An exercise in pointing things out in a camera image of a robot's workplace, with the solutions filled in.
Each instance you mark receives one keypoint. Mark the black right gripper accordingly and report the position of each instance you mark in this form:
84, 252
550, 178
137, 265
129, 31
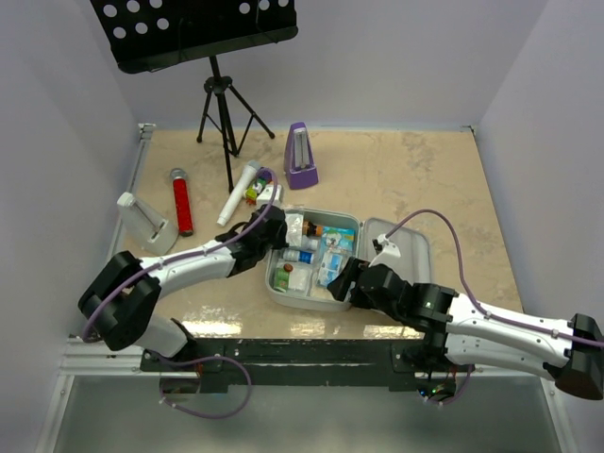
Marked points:
339, 287

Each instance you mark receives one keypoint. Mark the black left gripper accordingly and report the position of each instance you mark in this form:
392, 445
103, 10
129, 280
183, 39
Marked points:
280, 241

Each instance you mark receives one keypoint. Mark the clear bag with wipes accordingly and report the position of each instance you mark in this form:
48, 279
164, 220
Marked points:
330, 266

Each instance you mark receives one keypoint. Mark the small white blue bottle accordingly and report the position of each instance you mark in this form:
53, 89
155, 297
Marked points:
293, 255

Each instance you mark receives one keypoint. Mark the white green tube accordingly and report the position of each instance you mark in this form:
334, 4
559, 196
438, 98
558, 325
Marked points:
309, 243

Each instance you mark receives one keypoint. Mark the brown bottle orange cap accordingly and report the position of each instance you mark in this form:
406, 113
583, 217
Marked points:
310, 229

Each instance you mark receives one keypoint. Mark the small green packet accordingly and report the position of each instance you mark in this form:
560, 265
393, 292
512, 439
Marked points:
281, 280

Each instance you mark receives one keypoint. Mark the white gauze packet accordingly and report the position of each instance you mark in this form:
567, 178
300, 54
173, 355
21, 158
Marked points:
299, 279

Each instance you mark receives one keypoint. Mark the clear bag silver sachet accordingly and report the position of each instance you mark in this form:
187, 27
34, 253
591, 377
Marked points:
294, 219

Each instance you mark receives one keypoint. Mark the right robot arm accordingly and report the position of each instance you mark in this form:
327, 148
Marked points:
459, 331

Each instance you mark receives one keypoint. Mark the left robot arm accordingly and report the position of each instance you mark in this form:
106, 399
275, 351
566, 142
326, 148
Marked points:
120, 303

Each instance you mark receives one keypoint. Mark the colourful toy block train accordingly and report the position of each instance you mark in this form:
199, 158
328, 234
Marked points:
257, 186

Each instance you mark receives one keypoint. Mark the white toy microphone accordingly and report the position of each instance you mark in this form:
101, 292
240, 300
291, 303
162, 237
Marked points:
248, 175

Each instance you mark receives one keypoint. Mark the purple metronome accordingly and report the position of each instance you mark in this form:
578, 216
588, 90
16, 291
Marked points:
299, 166

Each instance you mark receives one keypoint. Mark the red toy microphone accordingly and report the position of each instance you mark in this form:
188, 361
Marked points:
182, 202

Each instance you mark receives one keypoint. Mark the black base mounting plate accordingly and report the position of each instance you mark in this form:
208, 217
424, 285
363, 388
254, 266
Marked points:
387, 363

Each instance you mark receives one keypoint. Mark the black music stand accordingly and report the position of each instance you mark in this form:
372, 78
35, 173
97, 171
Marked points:
150, 36

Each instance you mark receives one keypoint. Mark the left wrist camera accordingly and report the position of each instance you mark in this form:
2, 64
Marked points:
270, 192

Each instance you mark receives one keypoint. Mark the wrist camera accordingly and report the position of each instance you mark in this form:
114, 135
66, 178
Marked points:
270, 192
387, 252

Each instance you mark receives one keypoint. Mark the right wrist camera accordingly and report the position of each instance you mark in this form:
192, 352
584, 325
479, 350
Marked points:
387, 252

